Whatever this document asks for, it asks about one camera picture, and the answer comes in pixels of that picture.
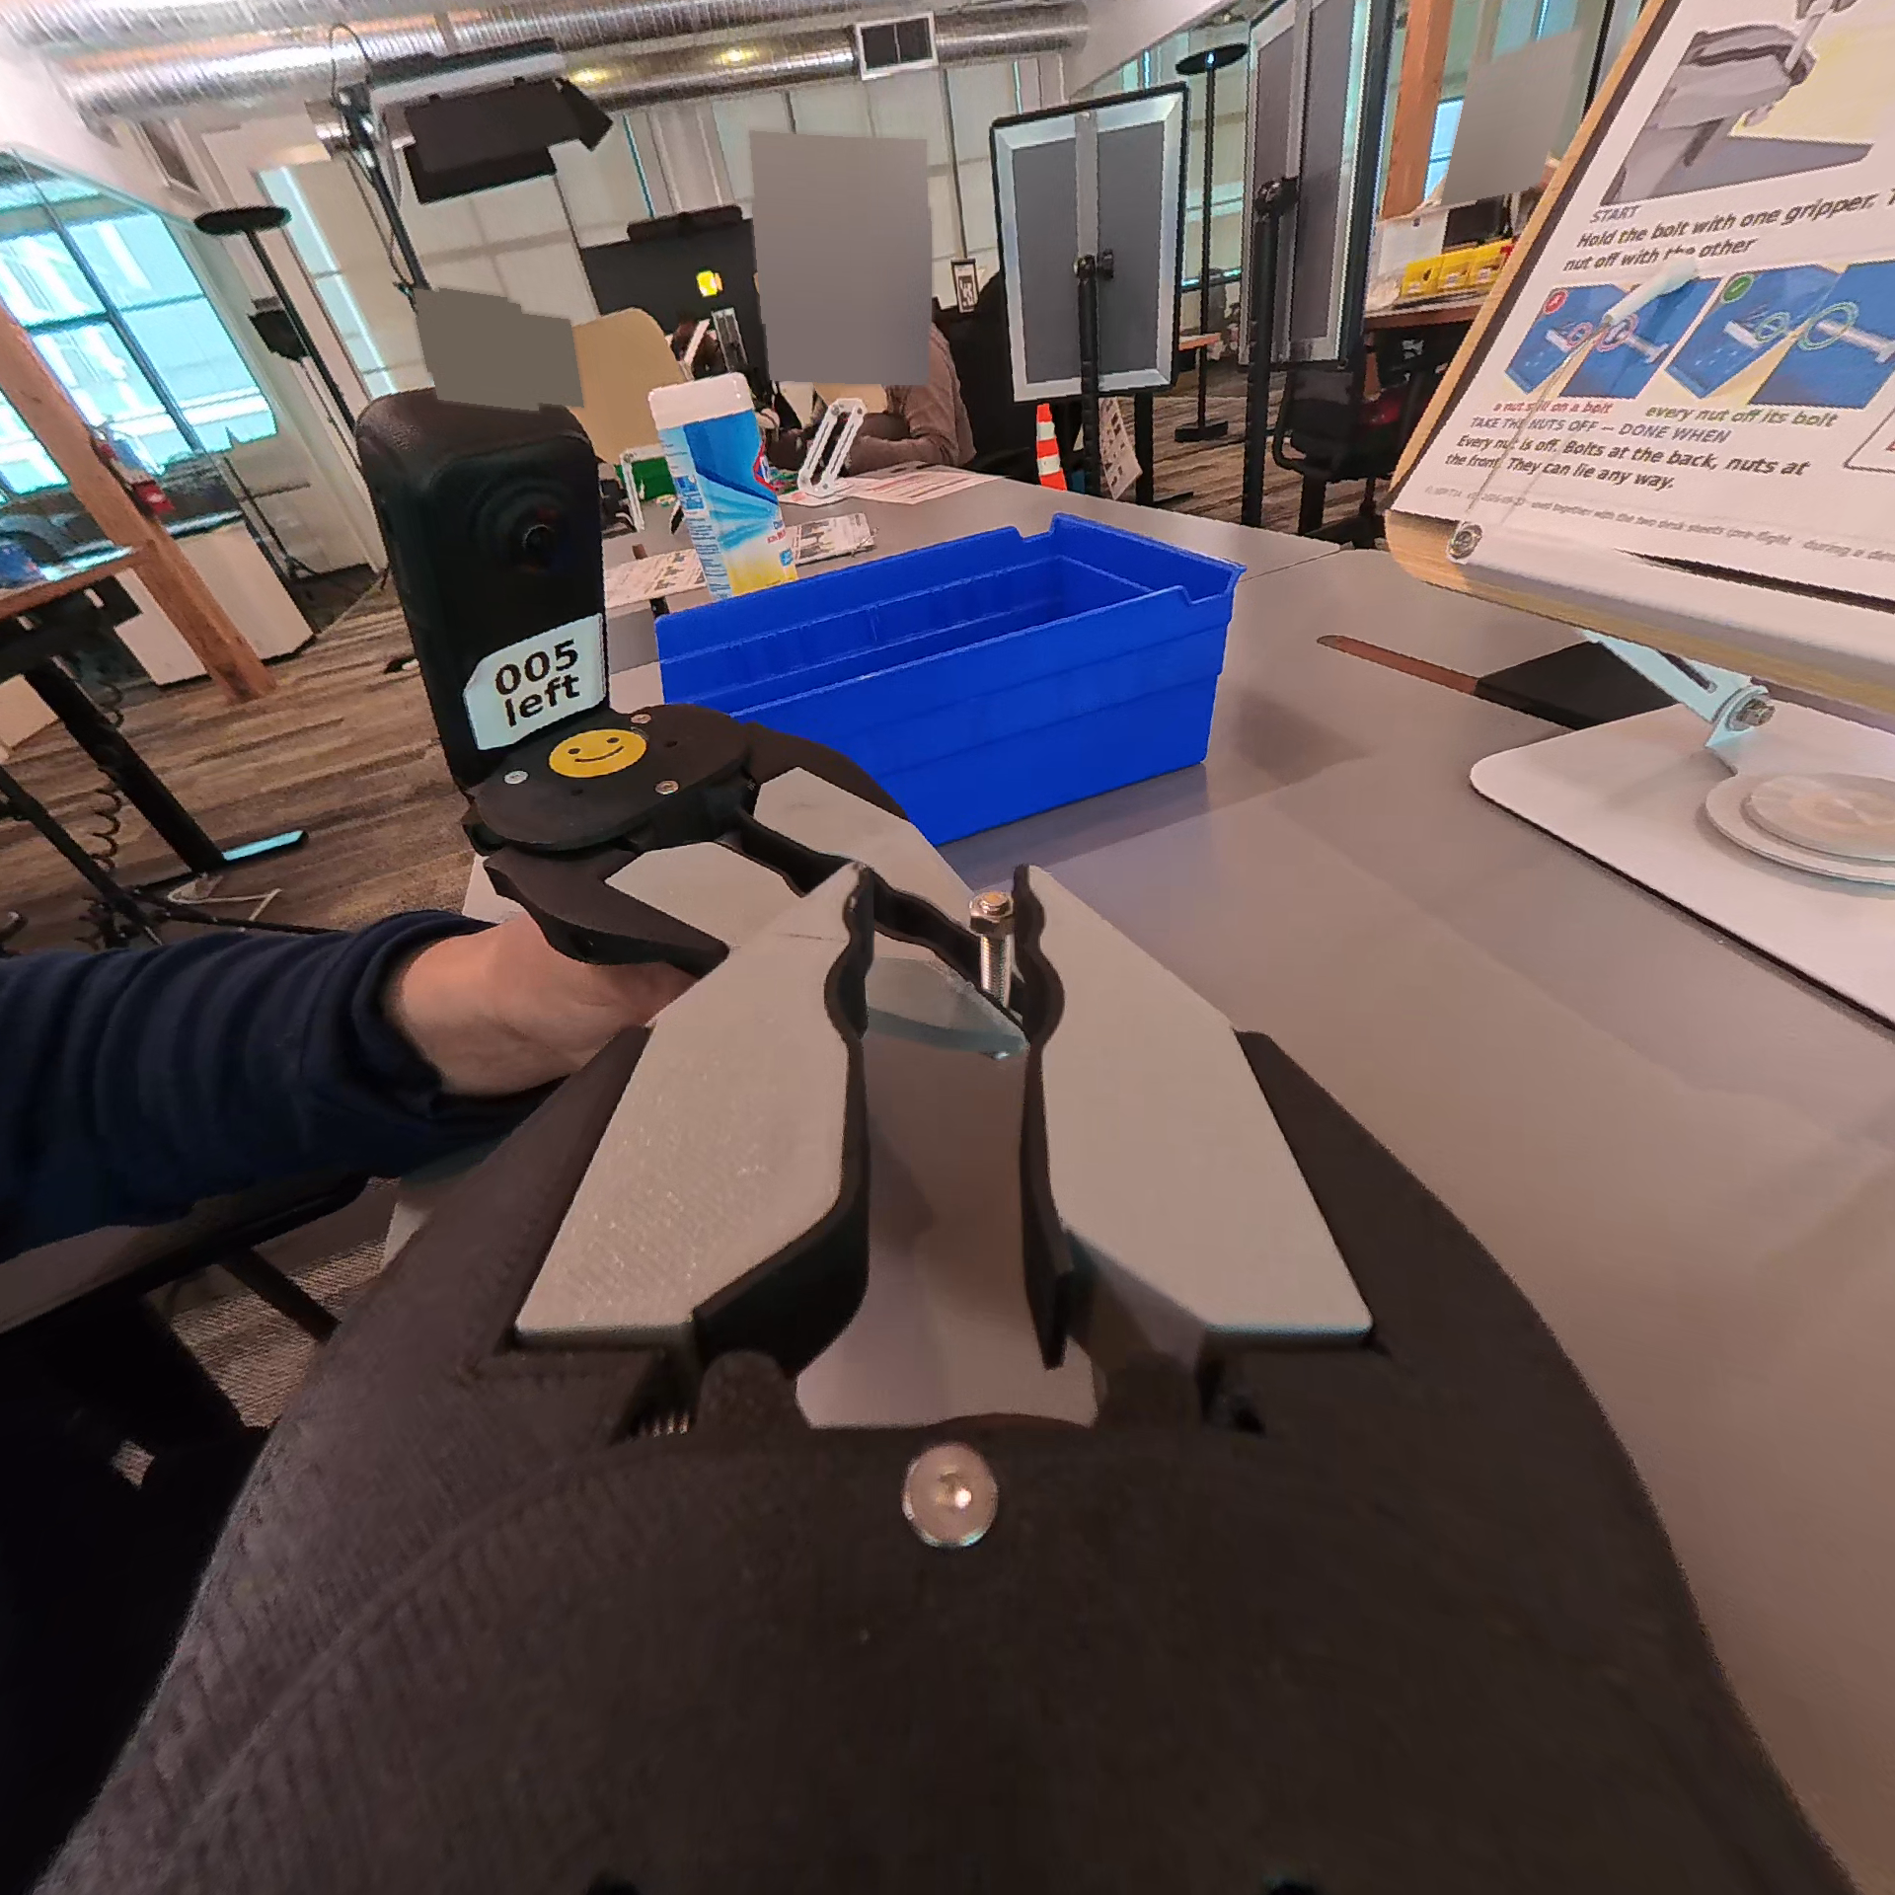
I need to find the black studio light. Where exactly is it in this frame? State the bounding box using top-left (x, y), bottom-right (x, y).
top-left (399, 69), bottom-right (614, 206)

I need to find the black office chair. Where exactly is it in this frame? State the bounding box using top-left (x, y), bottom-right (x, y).
top-left (1272, 364), bottom-right (1406, 537)

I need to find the black floor lamp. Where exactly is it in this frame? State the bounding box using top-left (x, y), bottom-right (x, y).
top-left (1173, 40), bottom-right (1253, 446)
top-left (192, 206), bottom-right (431, 668)

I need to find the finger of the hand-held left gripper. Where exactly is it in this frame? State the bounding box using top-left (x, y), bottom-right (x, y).
top-left (727, 766), bottom-right (981, 968)
top-left (605, 842), bottom-right (1034, 1065)

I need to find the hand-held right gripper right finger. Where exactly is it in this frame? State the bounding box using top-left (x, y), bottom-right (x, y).
top-left (1015, 861), bottom-right (1377, 1374)

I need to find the silver air duct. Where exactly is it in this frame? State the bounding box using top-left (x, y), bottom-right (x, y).
top-left (0, 0), bottom-right (1238, 127)

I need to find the white board stand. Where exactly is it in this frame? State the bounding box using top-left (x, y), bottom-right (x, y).
top-left (1469, 630), bottom-right (1895, 1027)

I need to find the printed instruction sheet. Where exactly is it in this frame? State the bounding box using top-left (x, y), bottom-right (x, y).
top-left (1398, 0), bottom-right (1895, 600)

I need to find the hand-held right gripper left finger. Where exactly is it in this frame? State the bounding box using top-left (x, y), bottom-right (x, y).
top-left (510, 871), bottom-right (878, 1379)

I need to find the blue plastic bin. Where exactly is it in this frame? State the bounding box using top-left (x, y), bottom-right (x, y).
top-left (654, 511), bottom-right (1247, 845)

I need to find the white frame bracket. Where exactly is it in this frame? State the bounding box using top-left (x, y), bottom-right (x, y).
top-left (798, 387), bottom-right (871, 499)

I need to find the black monitor screen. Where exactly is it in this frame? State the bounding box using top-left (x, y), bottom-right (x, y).
top-left (578, 212), bottom-right (760, 342)

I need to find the person's left hand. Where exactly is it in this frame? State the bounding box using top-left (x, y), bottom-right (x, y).
top-left (387, 918), bottom-right (702, 1099)

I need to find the black-legged desk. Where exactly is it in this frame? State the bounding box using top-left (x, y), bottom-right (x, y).
top-left (0, 543), bottom-right (310, 878)

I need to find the white cabinet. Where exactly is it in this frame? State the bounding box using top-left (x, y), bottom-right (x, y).
top-left (111, 521), bottom-right (315, 686)

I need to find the large window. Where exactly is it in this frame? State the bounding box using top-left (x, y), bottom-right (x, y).
top-left (0, 149), bottom-right (284, 499)

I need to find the wooden post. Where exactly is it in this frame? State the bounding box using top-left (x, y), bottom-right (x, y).
top-left (0, 301), bottom-right (280, 704)

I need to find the disinfecting wipes canister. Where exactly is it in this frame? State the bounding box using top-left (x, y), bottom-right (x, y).
top-left (647, 373), bottom-right (801, 600)

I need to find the tan chair back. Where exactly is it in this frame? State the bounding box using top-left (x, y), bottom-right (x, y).
top-left (568, 307), bottom-right (695, 464)

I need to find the framed grey panel on stand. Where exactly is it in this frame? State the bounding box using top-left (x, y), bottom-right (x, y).
top-left (1242, 0), bottom-right (1406, 528)
top-left (989, 86), bottom-right (1193, 499)

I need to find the instruction sheet on stand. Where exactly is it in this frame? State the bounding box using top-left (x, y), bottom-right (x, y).
top-left (1380, 0), bottom-right (1895, 678)

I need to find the person's left forearm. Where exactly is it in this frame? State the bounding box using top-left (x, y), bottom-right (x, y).
top-left (0, 908), bottom-right (498, 1264)

